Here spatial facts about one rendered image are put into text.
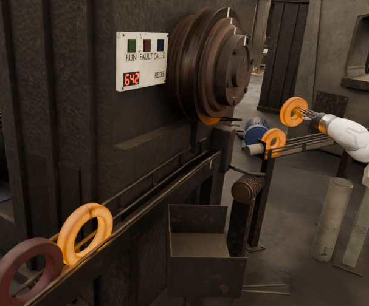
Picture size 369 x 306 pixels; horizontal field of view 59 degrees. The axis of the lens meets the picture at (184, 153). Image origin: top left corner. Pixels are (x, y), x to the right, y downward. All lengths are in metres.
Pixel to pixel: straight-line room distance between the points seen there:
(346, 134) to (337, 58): 2.54
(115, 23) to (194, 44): 0.30
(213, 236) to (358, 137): 0.72
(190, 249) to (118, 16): 0.76
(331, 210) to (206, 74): 1.18
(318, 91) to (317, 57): 0.37
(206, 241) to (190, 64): 0.62
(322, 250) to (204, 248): 1.21
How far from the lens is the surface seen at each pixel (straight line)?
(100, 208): 0.97
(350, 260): 2.27
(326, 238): 2.16
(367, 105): 3.91
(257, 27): 10.32
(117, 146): 1.14
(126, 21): 1.11
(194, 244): 1.12
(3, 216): 2.01
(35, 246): 0.86
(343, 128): 1.51
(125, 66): 1.09
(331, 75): 4.00
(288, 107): 1.71
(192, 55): 1.21
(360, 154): 1.62
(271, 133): 1.84
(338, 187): 2.01
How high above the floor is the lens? 1.28
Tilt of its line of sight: 22 degrees down
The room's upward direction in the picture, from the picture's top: 5 degrees clockwise
